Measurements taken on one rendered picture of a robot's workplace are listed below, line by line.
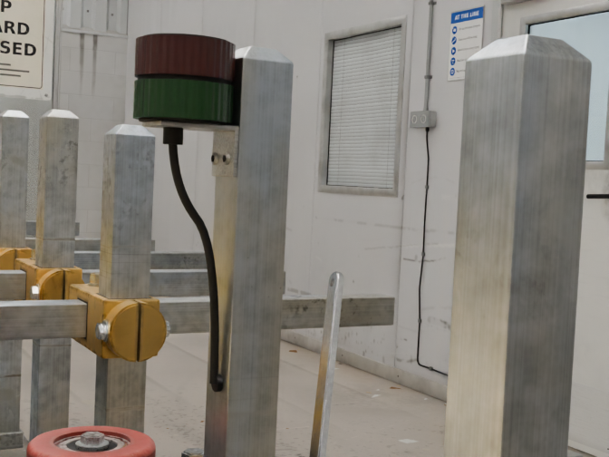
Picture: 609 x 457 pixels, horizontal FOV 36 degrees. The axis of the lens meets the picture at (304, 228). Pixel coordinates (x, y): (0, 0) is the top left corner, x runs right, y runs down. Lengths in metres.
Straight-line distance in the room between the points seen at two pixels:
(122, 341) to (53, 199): 0.30
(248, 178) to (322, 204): 5.26
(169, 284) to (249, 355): 0.56
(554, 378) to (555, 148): 0.09
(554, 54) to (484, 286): 0.09
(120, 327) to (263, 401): 0.22
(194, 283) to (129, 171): 0.37
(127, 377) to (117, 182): 0.17
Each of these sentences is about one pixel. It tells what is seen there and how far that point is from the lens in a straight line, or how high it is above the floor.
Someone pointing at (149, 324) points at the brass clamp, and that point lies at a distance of 0.79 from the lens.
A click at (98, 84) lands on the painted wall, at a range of 9.55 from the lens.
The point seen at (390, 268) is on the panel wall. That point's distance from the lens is 5.17.
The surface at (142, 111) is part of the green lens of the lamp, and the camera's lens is 0.56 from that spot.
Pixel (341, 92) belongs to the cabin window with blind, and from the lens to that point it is 5.78.
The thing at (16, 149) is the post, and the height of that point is 1.10.
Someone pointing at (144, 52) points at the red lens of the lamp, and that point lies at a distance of 0.56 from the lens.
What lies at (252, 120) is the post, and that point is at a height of 1.11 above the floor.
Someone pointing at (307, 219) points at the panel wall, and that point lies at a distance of 5.98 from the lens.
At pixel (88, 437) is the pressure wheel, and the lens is 0.62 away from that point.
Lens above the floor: 1.08
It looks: 3 degrees down
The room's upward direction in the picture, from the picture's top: 3 degrees clockwise
